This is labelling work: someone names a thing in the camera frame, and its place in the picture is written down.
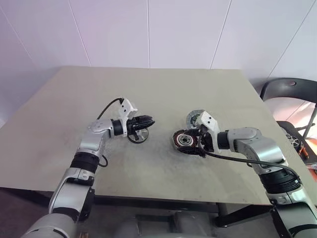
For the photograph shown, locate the black and orange equipment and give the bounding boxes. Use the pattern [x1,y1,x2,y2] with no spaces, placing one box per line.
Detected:
[276,120,317,165]

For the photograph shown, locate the black spoked rotor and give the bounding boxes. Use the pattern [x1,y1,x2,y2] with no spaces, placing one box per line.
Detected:
[127,126,150,144]

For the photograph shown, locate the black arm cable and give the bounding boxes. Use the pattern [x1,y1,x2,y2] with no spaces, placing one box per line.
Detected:
[202,148,302,191]
[96,98,124,119]

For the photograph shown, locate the round silver metal lid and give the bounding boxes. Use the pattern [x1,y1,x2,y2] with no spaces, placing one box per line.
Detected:
[186,109,205,128]

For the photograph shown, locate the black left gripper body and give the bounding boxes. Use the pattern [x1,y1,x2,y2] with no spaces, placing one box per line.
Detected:
[125,116,144,136]

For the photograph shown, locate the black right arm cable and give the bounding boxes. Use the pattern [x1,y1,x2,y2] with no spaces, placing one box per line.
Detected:
[202,148,302,191]

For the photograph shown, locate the motor housing with copper windings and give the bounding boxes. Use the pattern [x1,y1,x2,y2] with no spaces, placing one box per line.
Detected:
[169,128,199,153]

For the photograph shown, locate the black plastic chair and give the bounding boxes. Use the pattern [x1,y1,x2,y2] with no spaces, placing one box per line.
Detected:
[260,77,317,139]

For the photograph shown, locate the black table frame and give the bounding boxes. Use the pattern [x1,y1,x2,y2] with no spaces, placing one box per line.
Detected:
[0,187,274,229]

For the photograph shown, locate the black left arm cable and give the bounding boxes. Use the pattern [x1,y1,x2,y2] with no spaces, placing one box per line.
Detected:
[96,98,124,119]

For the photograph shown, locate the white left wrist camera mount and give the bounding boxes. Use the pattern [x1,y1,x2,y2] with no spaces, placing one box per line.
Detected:
[117,98,138,124]

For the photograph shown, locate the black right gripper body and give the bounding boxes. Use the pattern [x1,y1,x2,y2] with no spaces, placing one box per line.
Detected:
[197,125,214,156]

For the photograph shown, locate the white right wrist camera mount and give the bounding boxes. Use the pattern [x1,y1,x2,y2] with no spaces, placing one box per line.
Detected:
[194,111,220,152]

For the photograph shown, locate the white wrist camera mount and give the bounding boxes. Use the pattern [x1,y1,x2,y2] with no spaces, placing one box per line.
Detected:
[194,111,220,152]
[117,98,138,124]

